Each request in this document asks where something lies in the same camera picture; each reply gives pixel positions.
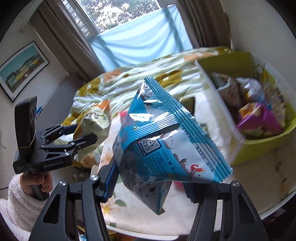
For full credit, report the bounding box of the beige orange snack bag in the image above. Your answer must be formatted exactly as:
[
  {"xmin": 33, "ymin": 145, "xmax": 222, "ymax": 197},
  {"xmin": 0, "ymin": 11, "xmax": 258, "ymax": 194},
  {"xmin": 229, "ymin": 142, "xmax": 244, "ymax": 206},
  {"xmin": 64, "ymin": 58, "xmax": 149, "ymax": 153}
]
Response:
[{"xmin": 73, "ymin": 100, "xmax": 111, "ymax": 161}]

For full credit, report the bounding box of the blue white Oishi snack bag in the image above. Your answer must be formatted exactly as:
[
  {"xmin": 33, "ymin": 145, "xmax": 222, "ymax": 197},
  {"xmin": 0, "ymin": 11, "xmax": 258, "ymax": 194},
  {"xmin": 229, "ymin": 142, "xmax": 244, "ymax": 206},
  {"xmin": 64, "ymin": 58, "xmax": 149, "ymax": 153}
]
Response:
[{"xmin": 113, "ymin": 77, "xmax": 233, "ymax": 215}]

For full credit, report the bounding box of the person's left hand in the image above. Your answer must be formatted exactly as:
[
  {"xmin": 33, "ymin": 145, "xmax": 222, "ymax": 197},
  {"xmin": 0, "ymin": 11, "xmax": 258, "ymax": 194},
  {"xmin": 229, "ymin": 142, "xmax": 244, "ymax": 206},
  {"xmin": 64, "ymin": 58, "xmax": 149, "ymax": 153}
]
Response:
[{"xmin": 20, "ymin": 172, "xmax": 53, "ymax": 196}]

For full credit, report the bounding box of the white fluffy left sleeve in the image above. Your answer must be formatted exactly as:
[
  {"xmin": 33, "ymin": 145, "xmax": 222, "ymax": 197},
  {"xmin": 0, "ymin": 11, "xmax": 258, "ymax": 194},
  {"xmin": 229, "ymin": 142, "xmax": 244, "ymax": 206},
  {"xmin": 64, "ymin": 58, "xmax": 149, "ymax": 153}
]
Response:
[{"xmin": 1, "ymin": 174, "xmax": 46, "ymax": 240}]

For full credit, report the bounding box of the floral green striped quilt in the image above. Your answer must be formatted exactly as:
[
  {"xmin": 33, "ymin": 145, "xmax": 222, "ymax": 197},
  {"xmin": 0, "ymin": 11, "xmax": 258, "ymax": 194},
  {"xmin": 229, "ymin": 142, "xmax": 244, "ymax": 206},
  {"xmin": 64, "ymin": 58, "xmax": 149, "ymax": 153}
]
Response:
[{"xmin": 62, "ymin": 47, "xmax": 232, "ymax": 161}]

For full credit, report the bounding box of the white floral tablecloth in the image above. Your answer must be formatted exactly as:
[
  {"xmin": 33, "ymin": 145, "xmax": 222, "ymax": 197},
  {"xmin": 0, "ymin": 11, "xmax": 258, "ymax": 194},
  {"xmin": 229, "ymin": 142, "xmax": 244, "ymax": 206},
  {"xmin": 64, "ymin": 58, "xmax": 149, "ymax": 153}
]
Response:
[{"xmin": 101, "ymin": 88, "xmax": 295, "ymax": 240}]

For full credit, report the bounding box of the framed city picture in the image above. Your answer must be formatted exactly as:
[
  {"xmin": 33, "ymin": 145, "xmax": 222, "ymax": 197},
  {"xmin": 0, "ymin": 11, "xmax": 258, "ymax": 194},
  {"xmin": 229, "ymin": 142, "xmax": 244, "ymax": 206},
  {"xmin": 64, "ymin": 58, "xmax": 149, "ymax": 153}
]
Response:
[{"xmin": 1, "ymin": 41, "xmax": 50, "ymax": 102}]

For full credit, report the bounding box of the magenta snack bag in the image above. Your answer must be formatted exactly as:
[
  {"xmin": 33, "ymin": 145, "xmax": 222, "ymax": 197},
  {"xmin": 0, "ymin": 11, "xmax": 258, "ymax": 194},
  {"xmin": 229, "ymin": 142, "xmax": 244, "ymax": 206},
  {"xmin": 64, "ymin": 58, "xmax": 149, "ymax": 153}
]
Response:
[{"xmin": 237, "ymin": 102, "xmax": 283, "ymax": 140}]

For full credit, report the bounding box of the beige left curtain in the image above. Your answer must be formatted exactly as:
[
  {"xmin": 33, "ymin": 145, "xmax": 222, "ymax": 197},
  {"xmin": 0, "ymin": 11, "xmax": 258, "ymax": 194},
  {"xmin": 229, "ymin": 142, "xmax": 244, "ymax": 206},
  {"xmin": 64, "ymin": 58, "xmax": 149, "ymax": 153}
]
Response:
[{"xmin": 30, "ymin": 1, "xmax": 105, "ymax": 82}]

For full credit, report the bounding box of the beige curtain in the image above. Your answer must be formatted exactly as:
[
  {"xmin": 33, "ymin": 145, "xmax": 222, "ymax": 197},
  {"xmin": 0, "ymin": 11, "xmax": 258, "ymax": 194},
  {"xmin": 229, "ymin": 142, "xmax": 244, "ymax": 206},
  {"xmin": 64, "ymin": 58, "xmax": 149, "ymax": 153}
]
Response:
[
  {"xmin": 176, "ymin": 0, "xmax": 231, "ymax": 48},
  {"xmin": 30, "ymin": 1, "xmax": 105, "ymax": 82}
]

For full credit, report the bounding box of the green yellow cardboard box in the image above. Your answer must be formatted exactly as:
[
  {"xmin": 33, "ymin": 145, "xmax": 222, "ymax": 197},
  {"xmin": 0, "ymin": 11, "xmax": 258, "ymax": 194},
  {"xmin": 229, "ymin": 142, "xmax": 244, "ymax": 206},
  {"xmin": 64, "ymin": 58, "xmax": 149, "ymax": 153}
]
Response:
[{"xmin": 195, "ymin": 51, "xmax": 295, "ymax": 166}]

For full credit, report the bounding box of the grey white snack bag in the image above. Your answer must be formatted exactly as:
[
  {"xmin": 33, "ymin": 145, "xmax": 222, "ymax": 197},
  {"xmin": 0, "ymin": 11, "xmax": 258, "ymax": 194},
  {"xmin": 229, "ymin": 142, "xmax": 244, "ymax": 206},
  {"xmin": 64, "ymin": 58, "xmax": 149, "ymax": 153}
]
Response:
[{"xmin": 211, "ymin": 72, "xmax": 242, "ymax": 108}]

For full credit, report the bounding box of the light blue window cloth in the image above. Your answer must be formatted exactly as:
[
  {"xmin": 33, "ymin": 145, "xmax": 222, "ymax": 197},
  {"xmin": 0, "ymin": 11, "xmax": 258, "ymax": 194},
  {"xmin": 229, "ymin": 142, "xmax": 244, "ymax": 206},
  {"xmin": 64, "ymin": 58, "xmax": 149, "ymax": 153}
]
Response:
[{"xmin": 89, "ymin": 5, "xmax": 192, "ymax": 71}]

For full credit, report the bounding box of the beige right curtain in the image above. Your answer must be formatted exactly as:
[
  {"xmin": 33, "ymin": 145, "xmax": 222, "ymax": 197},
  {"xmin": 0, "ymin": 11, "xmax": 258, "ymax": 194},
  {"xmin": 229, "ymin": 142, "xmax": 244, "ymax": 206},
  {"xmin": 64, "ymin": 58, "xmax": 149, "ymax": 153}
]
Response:
[{"xmin": 176, "ymin": 0, "xmax": 231, "ymax": 48}]

